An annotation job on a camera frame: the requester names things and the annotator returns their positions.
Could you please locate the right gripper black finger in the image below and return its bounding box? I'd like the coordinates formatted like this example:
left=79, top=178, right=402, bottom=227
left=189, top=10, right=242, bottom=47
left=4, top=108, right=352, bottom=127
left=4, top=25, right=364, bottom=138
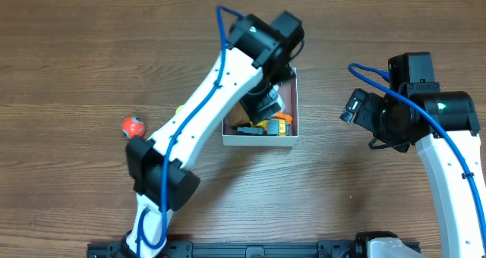
left=339, top=98, right=362, bottom=124
left=349, top=88, right=368, bottom=106

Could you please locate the brown plush toy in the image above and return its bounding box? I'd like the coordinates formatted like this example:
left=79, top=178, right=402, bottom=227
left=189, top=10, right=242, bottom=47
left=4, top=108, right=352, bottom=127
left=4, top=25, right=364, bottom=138
left=226, top=102, right=251, bottom=127

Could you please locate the white plush duck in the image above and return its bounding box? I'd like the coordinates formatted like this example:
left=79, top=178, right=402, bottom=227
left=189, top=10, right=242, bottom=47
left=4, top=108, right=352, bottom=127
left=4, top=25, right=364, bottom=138
left=274, top=85, right=293, bottom=124

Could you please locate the yellow toy truck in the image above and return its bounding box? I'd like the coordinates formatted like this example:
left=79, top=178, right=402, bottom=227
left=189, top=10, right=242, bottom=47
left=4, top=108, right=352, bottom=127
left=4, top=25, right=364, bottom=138
left=236, top=118, right=290, bottom=137

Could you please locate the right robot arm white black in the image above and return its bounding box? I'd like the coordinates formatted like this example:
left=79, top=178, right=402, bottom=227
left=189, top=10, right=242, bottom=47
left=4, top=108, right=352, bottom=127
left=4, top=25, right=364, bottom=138
left=341, top=89, right=485, bottom=257

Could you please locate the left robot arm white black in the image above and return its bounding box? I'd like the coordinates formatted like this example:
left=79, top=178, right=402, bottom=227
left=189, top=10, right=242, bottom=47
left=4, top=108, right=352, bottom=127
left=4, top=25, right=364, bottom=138
left=121, top=7, right=305, bottom=257

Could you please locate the white box with pink interior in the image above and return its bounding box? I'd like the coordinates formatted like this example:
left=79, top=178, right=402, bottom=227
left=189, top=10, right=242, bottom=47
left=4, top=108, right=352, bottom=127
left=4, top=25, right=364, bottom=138
left=221, top=80, right=299, bottom=147

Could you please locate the orange toy ball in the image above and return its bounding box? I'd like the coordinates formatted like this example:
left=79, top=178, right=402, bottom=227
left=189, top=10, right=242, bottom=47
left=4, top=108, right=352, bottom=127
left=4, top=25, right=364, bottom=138
left=121, top=116, right=146, bottom=139

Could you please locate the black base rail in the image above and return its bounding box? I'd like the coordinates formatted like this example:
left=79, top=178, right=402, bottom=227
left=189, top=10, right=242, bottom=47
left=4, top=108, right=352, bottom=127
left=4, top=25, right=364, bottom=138
left=86, top=231, right=421, bottom=258

